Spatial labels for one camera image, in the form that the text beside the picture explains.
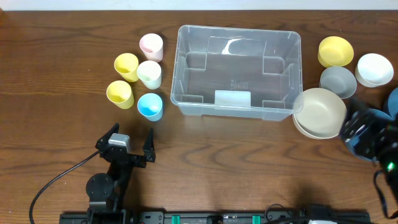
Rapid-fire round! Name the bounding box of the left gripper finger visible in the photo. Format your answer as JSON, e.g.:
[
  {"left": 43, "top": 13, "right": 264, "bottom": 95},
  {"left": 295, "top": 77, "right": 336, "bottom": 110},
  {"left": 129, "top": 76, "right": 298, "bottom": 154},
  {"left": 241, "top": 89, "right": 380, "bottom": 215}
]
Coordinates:
[
  {"left": 142, "top": 128, "right": 155, "bottom": 162},
  {"left": 95, "top": 123, "right": 119, "bottom": 151}
]

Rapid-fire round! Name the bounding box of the dark blue large bowl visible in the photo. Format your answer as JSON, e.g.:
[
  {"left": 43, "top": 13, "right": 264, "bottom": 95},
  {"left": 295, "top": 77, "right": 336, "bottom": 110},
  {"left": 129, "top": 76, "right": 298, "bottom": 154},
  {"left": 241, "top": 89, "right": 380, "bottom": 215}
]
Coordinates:
[{"left": 345, "top": 108, "right": 393, "bottom": 162}]

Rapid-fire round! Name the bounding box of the beige large bowl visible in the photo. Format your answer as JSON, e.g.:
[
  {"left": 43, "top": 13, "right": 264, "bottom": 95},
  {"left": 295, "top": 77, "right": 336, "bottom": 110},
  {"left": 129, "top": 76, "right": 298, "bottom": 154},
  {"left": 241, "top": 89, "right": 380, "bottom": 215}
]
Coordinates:
[{"left": 292, "top": 88, "right": 347, "bottom": 139}]

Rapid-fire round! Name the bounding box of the grey small bowl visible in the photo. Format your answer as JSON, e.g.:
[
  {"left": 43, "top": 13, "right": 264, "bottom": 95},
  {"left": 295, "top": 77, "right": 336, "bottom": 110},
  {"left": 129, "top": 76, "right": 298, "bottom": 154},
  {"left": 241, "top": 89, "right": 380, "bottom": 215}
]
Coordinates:
[{"left": 319, "top": 66, "right": 357, "bottom": 99}]

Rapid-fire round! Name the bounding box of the white small bowl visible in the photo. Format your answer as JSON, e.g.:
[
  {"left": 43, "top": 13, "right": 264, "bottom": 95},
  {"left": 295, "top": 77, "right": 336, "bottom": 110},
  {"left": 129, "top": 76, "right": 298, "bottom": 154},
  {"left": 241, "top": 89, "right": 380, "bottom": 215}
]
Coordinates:
[{"left": 355, "top": 53, "right": 394, "bottom": 88}]

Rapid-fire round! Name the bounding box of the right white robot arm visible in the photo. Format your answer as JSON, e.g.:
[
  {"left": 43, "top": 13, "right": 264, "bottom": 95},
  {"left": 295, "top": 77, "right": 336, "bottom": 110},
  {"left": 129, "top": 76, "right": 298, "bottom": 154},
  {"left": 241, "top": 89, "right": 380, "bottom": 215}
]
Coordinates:
[{"left": 339, "top": 98, "right": 397, "bottom": 220}]

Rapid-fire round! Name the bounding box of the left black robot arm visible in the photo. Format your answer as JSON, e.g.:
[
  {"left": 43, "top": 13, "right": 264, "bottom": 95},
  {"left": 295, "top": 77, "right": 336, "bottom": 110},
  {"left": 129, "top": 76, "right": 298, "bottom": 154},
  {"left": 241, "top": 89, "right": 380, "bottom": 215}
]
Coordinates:
[{"left": 86, "top": 123, "right": 156, "bottom": 223}]

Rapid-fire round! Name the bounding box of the clear plastic storage container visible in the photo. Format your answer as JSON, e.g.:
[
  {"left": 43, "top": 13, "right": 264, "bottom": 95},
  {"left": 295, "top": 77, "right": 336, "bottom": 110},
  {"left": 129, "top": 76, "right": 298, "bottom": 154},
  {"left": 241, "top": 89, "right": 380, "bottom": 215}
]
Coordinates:
[{"left": 170, "top": 25, "right": 303, "bottom": 121}]

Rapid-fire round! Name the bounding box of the light blue plastic cup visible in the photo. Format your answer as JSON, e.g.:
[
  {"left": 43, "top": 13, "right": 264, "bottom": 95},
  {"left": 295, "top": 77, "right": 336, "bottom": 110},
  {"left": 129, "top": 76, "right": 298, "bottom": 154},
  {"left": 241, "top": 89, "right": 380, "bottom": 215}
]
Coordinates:
[{"left": 137, "top": 93, "right": 163, "bottom": 122}]

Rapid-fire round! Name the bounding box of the yellow cup lower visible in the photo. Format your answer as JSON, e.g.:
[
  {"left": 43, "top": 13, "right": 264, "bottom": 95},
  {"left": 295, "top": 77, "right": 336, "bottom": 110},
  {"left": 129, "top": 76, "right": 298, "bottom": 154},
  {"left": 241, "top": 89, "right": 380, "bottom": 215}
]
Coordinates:
[{"left": 106, "top": 80, "right": 134, "bottom": 110}]

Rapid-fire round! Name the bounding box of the yellow cup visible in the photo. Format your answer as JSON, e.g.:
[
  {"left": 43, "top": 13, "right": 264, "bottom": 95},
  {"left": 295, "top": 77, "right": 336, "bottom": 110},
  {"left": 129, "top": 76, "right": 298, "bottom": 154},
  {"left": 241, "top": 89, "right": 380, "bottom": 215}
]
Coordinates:
[
  {"left": 114, "top": 53, "right": 139, "bottom": 82},
  {"left": 106, "top": 80, "right": 134, "bottom": 110}
]

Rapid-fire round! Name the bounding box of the cream white plastic cup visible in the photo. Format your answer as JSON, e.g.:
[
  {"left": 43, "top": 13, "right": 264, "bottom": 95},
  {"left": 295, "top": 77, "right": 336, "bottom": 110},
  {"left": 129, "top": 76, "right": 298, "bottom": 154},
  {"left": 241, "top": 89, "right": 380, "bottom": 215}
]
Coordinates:
[{"left": 137, "top": 60, "right": 162, "bottom": 90}]

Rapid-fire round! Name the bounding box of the yellow cup upper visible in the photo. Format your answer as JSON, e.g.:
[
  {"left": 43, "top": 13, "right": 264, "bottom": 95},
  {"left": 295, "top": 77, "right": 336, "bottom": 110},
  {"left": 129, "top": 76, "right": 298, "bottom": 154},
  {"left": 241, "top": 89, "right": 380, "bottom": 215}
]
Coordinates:
[{"left": 114, "top": 53, "right": 139, "bottom": 82}]

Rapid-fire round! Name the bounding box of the yellow small bowl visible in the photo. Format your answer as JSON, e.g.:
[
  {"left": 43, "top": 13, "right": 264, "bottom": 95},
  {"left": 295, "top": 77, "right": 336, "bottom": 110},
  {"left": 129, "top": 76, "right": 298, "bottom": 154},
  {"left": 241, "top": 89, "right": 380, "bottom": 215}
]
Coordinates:
[{"left": 318, "top": 36, "right": 354, "bottom": 68}]

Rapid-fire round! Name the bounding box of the pink plastic cup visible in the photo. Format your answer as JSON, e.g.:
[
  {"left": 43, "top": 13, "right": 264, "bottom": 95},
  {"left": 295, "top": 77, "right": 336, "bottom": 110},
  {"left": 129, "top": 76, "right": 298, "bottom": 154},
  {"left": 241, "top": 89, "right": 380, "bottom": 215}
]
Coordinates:
[{"left": 139, "top": 33, "right": 164, "bottom": 62}]

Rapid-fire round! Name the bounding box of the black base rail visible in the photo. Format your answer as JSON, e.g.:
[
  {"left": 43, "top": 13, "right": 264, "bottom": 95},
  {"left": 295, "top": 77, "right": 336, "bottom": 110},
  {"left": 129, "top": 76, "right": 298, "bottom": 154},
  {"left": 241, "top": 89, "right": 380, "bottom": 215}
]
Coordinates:
[{"left": 59, "top": 210, "right": 371, "bottom": 224}]

